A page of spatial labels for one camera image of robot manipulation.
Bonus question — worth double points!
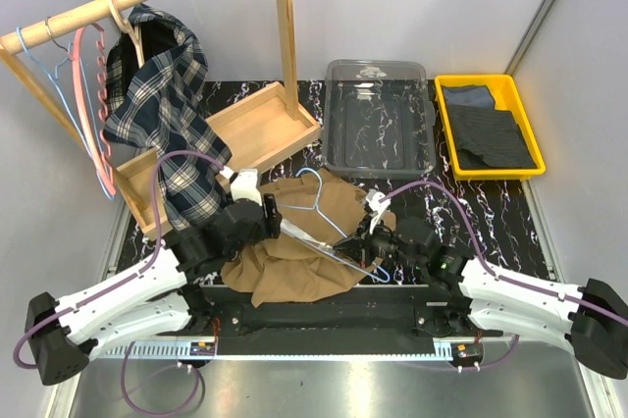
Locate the dark grey folded cloth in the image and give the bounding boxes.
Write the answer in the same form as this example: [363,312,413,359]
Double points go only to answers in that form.
[446,105,537,170]

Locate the navy plaid skirt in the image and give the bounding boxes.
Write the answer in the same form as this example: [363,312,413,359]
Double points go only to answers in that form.
[104,4,232,231]

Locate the pink plastic hanger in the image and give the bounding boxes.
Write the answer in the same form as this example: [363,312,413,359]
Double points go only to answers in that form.
[70,24,117,199]

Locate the tan brown garment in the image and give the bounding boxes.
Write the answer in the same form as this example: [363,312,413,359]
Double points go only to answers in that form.
[221,169,366,307]

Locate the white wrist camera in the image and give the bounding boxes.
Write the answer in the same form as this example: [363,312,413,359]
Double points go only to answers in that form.
[219,166,262,205]
[364,189,391,235]

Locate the blue grey folded cloth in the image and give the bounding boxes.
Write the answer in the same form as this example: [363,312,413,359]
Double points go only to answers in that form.
[443,85,496,109]

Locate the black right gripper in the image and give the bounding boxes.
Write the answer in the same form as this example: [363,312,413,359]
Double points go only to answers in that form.
[334,215,425,272]

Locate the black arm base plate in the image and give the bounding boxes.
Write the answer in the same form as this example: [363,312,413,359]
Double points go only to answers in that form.
[201,285,479,339]

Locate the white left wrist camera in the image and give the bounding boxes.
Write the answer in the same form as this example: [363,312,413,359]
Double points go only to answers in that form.
[219,166,262,205]

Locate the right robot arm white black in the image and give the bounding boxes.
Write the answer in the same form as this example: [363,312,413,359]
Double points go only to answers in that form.
[355,218,627,380]

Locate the wooden clothes rack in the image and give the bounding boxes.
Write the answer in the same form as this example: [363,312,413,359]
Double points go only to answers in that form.
[1,0,321,238]

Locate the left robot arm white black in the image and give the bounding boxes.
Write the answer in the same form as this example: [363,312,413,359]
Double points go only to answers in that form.
[25,194,282,386]

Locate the yellow plastic tray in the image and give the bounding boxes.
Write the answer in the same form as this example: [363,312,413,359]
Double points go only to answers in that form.
[435,75,546,181]

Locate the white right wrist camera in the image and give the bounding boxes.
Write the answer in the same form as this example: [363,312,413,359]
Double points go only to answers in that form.
[364,189,391,235]

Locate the light wooden hanger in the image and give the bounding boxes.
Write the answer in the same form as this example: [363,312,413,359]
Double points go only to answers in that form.
[106,0,145,68]

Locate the grey plastic bin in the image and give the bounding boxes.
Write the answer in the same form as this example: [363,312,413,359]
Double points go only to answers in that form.
[322,59,436,180]

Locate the aluminium mounting rail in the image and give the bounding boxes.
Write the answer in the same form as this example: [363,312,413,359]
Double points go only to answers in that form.
[102,330,507,362]

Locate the blue wire hanger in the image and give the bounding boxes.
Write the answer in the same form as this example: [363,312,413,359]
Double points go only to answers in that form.
[279,167,392,284]
[15,26,115,201]

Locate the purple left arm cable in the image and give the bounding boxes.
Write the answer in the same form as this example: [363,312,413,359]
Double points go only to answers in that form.
[13,150,232,417]

